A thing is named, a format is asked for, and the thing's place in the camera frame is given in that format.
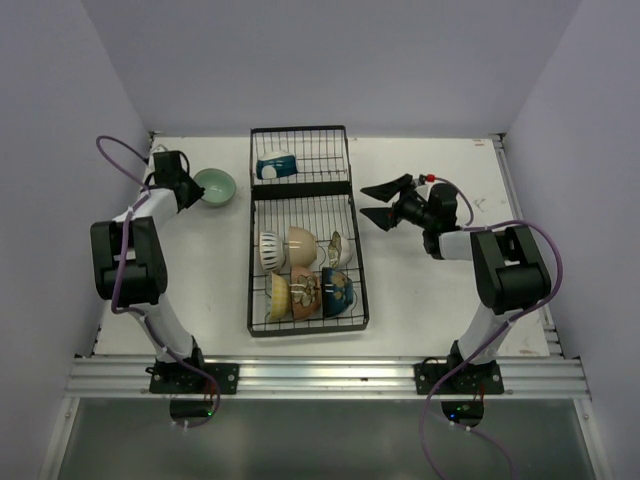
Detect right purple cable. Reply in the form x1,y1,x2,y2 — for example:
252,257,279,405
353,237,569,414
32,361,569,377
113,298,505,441
417,174,566,480

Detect mint green floral bowl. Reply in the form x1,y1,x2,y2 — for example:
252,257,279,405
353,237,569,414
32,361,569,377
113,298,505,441
194,168,237,207

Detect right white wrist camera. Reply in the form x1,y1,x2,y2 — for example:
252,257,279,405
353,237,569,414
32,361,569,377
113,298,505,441
412,174,437,189

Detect white bowl blue stripes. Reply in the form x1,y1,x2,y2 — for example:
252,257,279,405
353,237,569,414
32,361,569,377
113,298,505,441
258,230,286,272

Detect white scalloped patterned bowl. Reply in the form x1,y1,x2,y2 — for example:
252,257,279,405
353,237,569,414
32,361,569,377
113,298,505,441
327,231,353,269

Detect black wire dish rack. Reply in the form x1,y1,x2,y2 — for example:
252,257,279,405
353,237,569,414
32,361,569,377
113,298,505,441
247,125,369,338

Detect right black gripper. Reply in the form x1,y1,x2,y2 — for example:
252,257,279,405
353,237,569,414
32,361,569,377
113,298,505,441
360,173,435,230

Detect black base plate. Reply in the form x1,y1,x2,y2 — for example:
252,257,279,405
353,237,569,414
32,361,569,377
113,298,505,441
413,357,505,395
145,363,240,395

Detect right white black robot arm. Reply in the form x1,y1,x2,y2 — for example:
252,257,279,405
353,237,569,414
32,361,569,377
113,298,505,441
361,174,557,393

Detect aluminium mounting rail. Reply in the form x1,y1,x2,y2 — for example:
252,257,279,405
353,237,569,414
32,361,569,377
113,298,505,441
64,356,590,400

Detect dark blue floral bowl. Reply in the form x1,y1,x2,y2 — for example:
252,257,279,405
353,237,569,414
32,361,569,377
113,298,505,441
321,267,354,318

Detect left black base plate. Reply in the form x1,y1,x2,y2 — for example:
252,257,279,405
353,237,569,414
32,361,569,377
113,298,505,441
145,363,240,395

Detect beige plain bowl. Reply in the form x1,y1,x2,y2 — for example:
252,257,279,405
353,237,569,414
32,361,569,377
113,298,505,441
288,226,317,267

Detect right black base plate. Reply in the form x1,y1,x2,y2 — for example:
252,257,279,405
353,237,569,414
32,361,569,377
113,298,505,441
413,357,505,395

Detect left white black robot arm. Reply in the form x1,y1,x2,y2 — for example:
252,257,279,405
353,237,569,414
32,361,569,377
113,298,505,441
90,150,211,393

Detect pink floral bowl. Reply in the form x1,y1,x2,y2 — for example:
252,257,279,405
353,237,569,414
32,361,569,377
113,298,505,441
290,266,321,322

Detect teal white dotted bowl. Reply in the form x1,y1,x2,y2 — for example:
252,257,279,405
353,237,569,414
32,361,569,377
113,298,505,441
256,150,298,180

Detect yellow green patterned bowl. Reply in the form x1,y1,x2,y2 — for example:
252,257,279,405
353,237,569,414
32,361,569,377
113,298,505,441
266,273,291,323

